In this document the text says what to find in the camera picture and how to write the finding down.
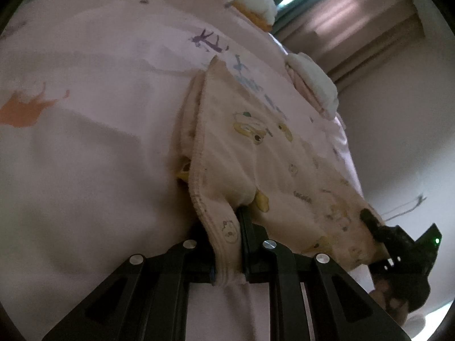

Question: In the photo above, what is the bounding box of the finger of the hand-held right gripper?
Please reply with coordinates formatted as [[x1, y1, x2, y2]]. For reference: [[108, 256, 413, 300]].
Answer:
[[360, 209, 392, 246]]

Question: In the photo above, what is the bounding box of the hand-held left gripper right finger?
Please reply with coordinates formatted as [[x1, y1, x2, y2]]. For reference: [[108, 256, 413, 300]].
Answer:
[[236, 208, 409, 341]]

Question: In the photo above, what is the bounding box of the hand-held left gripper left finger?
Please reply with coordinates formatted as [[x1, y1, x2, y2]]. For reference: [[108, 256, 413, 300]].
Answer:
[[41, 220, 218, 341]]

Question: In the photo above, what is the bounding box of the cream printed baby garment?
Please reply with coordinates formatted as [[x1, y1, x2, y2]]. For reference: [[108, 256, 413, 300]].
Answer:
[[176, 56, 390, 286]]

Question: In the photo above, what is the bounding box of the person's right hand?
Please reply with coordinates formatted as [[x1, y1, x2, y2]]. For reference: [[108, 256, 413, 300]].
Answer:
[[370, 273, 420, 324]]

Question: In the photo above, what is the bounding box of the pink printed bed sheet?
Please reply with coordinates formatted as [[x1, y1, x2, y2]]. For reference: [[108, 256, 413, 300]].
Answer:
[[0, 0, 370, 341]]

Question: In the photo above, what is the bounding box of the pink curtain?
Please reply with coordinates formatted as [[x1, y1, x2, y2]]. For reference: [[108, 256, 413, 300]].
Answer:
[[256, 0, 427, 86]]

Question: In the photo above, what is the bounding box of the orange cushion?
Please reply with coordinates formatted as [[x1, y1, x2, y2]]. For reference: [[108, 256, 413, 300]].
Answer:
[[231, 3, 274, 32]]

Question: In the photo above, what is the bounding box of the wall cable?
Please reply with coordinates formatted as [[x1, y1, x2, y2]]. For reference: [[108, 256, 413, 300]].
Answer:
[[384, 194, 427, 221]]

